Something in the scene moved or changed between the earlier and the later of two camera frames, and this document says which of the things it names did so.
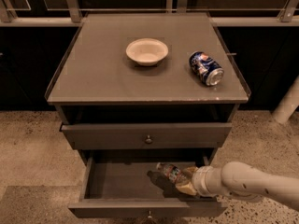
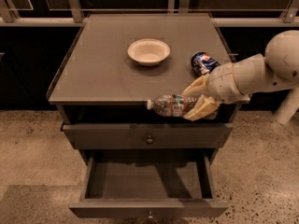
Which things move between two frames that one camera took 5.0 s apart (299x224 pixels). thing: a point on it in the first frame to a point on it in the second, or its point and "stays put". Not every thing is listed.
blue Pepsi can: (206, 68) stays put
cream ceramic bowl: (147, 51) stays put
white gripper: (198, 179) to (220, 83)
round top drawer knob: (149, 140) stays put
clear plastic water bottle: (174, 173) to (173, 105)
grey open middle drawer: (126, 183) stays put
